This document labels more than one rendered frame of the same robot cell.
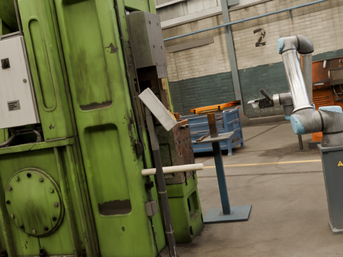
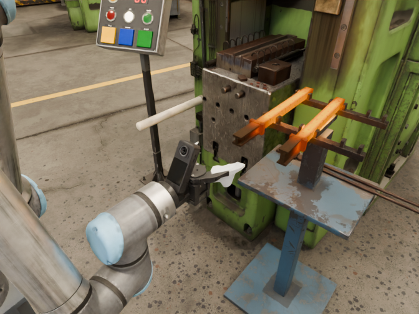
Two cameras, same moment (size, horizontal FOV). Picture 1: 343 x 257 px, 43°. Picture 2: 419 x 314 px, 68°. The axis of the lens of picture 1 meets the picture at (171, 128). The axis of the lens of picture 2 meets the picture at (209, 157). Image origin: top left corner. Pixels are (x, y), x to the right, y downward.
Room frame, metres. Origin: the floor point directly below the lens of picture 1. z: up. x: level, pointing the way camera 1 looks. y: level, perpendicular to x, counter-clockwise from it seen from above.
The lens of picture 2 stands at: (3.79, -1.26, 1.42)
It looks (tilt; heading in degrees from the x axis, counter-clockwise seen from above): 36 degrees down; 114
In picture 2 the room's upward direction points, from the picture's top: straight up
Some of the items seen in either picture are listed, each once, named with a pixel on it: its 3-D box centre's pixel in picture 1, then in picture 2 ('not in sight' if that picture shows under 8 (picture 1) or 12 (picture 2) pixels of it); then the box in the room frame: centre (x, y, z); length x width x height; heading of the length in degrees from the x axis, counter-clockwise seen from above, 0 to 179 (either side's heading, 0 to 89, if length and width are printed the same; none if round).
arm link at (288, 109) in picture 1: (291, 111); (126, 267); (3.47, -0.96, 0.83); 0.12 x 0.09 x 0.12; 87
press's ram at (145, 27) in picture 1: (133, 45); not in sight; (3.47, 0.18, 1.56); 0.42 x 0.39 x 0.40; 69
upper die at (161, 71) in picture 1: (137, 76); not in sight; (3.43, 0.19, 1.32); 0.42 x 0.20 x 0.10; 69
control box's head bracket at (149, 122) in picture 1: (155, 119); not in sight; (2.81, 0.09, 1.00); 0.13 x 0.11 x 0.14; 159
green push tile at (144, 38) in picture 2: not in sight; (144, 39); (2.91, 0.00, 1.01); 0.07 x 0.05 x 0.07; 4
